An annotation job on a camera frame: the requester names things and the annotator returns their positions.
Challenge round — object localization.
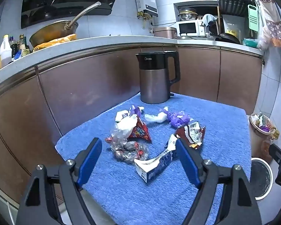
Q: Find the steel pot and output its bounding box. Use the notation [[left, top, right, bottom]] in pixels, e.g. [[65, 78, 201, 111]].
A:
[[178, 7, 198, 21]]

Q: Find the grey electric kettle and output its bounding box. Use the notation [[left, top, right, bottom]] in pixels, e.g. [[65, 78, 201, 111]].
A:
[[135, 51, 181, 104]]

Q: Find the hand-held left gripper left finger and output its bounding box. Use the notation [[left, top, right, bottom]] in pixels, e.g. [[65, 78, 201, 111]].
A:
[[16, 137, 103, 225]]

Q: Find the floral apron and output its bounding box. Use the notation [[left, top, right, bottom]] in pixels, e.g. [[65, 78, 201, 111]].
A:
[[252, 0, 281, 48]]

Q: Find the dark sauce bottle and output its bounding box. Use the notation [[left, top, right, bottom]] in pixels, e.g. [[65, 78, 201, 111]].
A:
[[9, 36, 19, 59], [18, 34, 30, 57]]

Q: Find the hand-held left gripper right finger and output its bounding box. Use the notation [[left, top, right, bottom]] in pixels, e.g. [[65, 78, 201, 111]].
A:
[[176, 138, 263, 225]]

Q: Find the brown and red snack wrapper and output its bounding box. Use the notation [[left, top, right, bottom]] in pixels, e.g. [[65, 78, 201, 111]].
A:
[[174, 121, 206, 149]]

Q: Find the white water heater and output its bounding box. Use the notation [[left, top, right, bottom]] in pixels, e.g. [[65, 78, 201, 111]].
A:
[[134, 0, 159, 17]]

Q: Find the brown bottle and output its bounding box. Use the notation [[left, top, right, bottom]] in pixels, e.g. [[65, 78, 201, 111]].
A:
[[260, 128, 280, 163]]

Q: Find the black range hood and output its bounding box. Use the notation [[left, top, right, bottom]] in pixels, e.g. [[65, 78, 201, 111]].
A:
[[21, 0, 124, 29]]

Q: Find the white crumpled plastic piece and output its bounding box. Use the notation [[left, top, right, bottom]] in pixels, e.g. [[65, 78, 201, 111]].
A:
[[144, 108, 169, 124]]

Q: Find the orange snack bag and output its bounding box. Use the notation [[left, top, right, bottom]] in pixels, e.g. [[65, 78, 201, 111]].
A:
[[32, 34, 77, 52]]

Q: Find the clear hanging plastic bag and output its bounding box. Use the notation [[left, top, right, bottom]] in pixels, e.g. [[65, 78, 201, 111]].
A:
[[258, 23, 272, 50]]

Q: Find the beige full bin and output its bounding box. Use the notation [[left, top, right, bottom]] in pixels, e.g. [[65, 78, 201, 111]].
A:
[[249, 112, 273, 156]]

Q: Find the clear plastic bag of wrappers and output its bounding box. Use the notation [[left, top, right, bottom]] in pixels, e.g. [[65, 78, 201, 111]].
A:
[[105, 128, 150, 162]]

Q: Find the black frying pan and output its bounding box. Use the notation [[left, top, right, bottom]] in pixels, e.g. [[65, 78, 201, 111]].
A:
[[207, 33, 241, 44]]

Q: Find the green plastic bag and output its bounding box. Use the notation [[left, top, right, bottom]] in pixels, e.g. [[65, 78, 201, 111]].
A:
[[242, 38, 259, 49]]

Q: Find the blue and white carton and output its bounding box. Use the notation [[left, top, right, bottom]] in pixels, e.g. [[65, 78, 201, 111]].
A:
[[134, 134, 178, 183]]

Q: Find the white bin with black liner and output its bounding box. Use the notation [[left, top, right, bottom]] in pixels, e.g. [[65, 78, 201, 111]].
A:
[[251, 157, 273, 201]]

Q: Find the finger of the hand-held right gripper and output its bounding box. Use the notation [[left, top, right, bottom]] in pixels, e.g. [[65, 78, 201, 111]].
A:
[[269, 143, 281, 164]]

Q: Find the white oil jug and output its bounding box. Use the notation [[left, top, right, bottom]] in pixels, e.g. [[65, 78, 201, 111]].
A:
[[0, 35, 13, 70]]

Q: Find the red snack bag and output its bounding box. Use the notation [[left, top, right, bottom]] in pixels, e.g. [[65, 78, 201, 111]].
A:
[[127, 116, 152, 142]]

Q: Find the light blue cloth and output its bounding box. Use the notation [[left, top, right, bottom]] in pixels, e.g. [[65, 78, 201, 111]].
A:
[[201, 14, 218, 26]]

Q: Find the brown rice cooker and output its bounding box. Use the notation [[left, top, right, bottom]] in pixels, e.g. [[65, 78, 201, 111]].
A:
[[153, 27, 178, 38]]

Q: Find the blue towel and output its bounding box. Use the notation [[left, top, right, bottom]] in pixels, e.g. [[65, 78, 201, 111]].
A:
[[55, 92, 252, 225]]

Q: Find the green cutting board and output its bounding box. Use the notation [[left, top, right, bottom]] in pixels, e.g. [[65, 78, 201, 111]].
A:
[[248, 4, 260, 32]]

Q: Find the purple and white wrapper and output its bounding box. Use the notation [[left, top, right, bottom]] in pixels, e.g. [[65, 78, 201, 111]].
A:
[[115, 105, 144, 122]]

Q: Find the brass wok with long handle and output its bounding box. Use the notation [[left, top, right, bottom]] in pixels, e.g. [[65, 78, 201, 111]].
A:
[[29, 1, 101, 47]]

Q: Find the white plastic bag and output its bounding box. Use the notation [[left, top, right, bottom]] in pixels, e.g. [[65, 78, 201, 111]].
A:
[[117, 115, 138, 132]]

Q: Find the white microwave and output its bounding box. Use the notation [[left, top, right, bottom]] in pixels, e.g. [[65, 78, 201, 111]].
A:
[[177, 20, 208, 37]]

